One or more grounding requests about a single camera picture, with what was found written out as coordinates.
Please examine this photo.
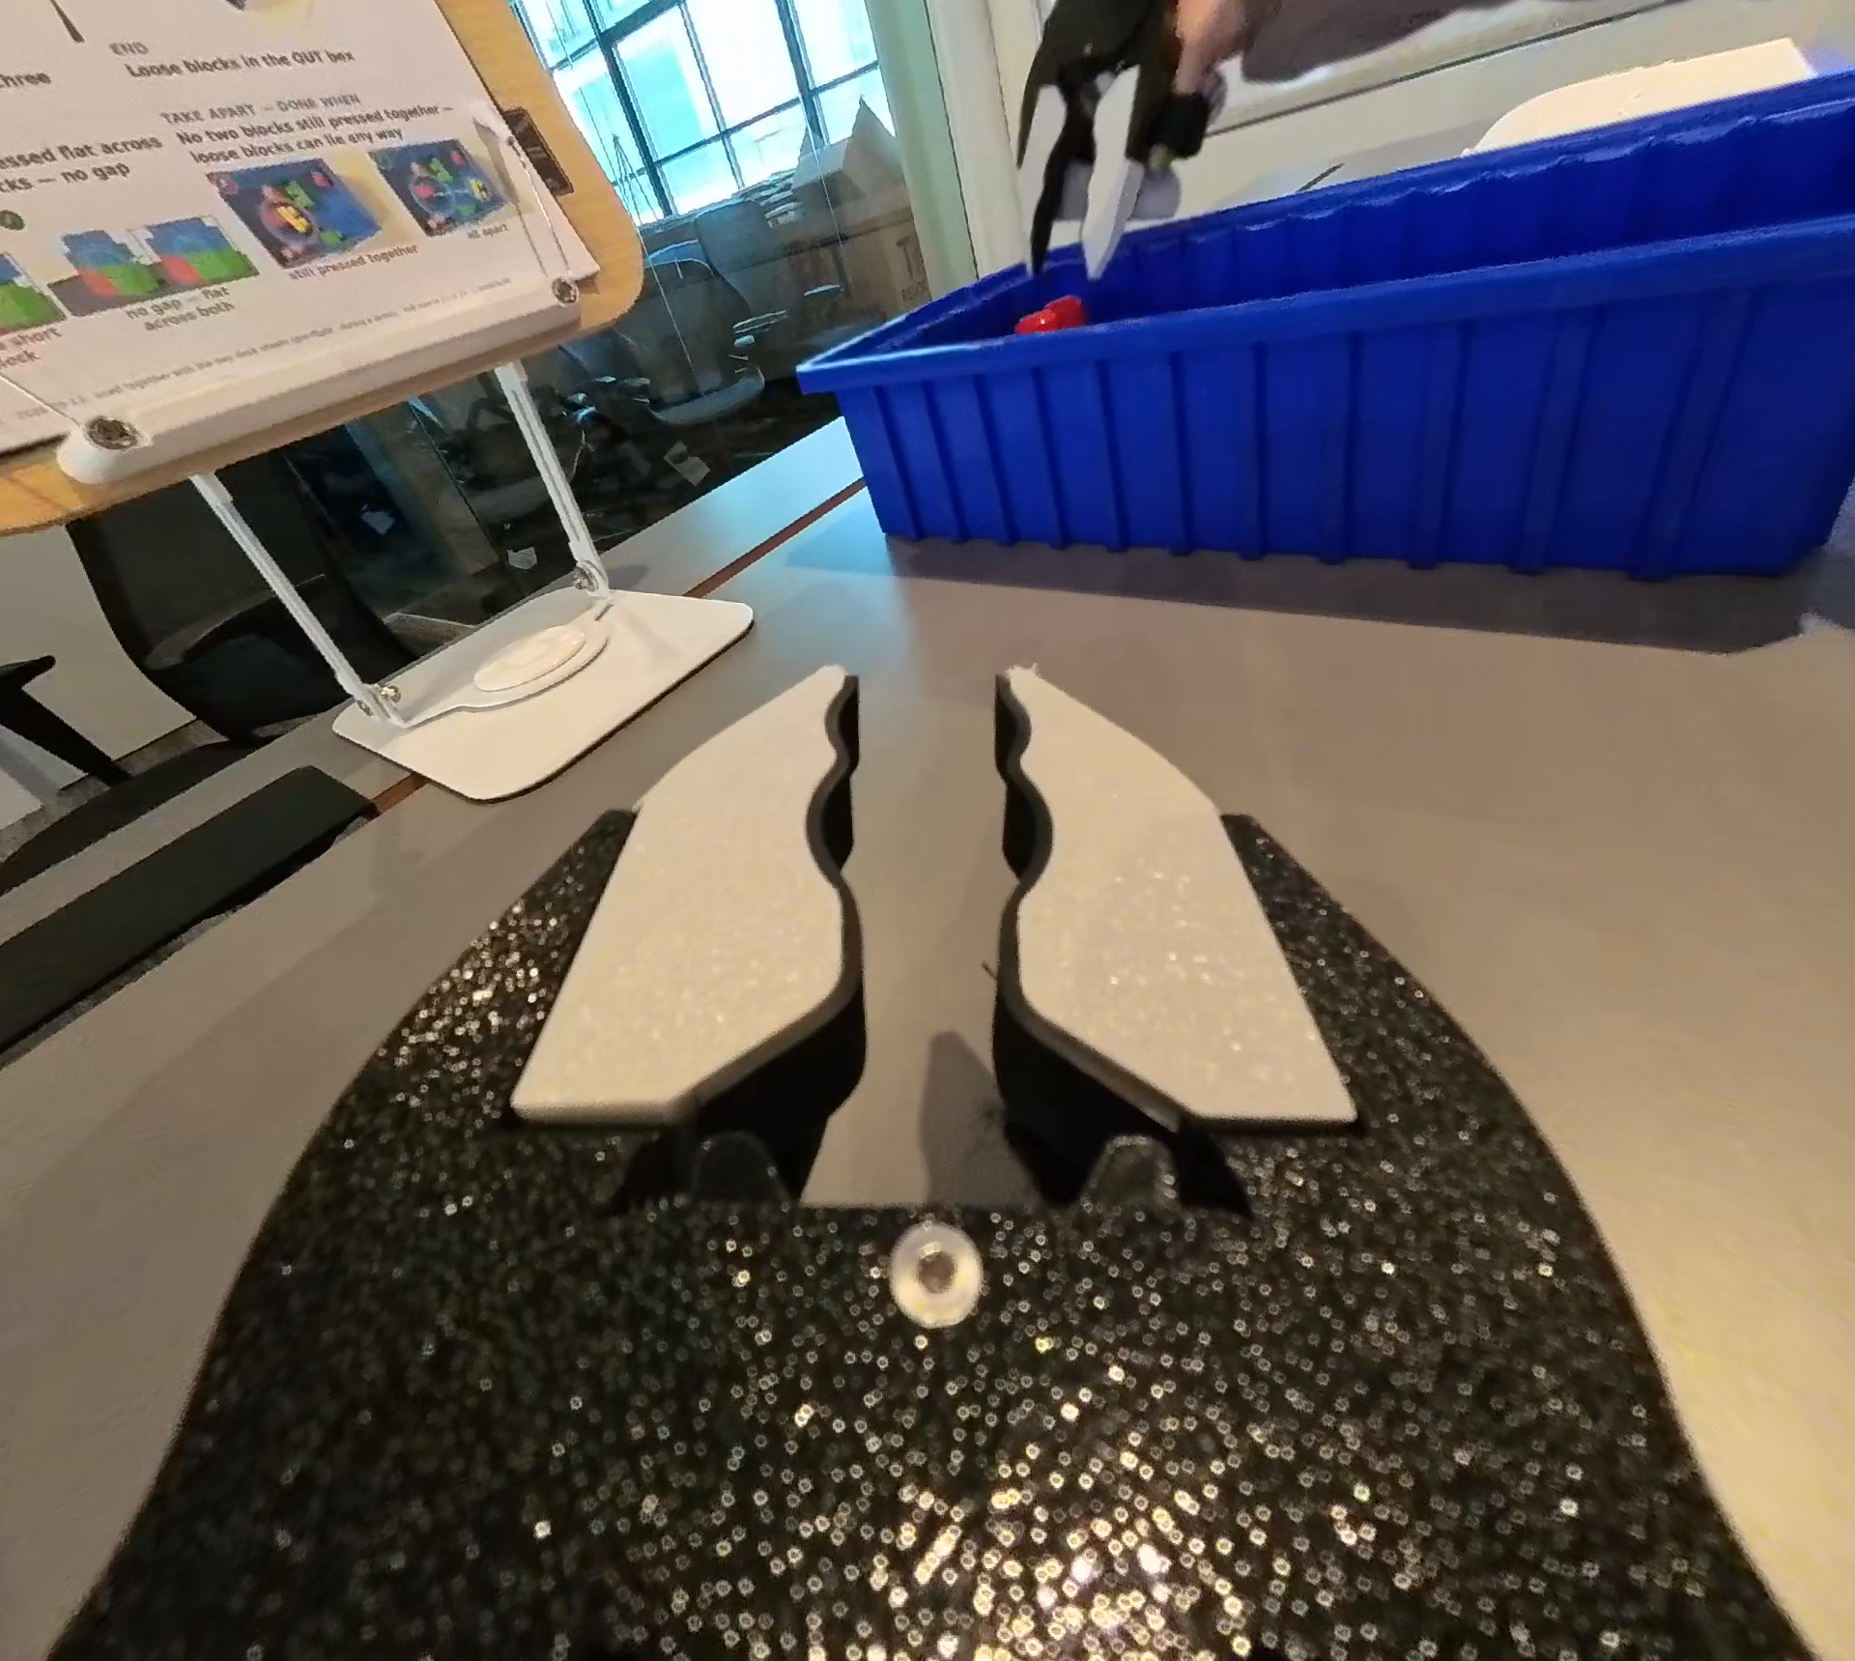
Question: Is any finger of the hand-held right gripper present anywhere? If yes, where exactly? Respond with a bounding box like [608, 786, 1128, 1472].
[1018, 71, 1107, 274]
[1078, 71, 1153, 282]

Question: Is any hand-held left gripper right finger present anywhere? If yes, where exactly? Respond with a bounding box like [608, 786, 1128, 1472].
[989, 664, 1362, 1170]

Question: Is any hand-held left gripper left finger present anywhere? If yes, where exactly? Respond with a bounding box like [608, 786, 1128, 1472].
[509, 664, 871, 1167]

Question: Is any blue plastic bin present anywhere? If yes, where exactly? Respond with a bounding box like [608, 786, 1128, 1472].
[795, 218, 1855, 585]
[898, 71, 1855, 319]

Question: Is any person's right hand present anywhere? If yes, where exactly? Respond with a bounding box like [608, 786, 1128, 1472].
[1166, 0, 1253, 95]

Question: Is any cardboard box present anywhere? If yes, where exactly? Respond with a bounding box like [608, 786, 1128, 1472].
[792, 93, 933, 296]

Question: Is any white and wooden document stand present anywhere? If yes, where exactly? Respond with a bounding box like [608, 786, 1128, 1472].
[0, 0, 757, 802]

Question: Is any white box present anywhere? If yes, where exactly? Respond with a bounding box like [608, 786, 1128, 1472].
[1460, 35, 1823, 158]

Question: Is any black office chair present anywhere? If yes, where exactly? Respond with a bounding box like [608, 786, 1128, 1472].
[63, 479, 424, 753]
[0, 653, 135, 796]

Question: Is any printed instruction sheet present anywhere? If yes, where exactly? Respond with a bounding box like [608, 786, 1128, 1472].
[0, 0, 604, 464]

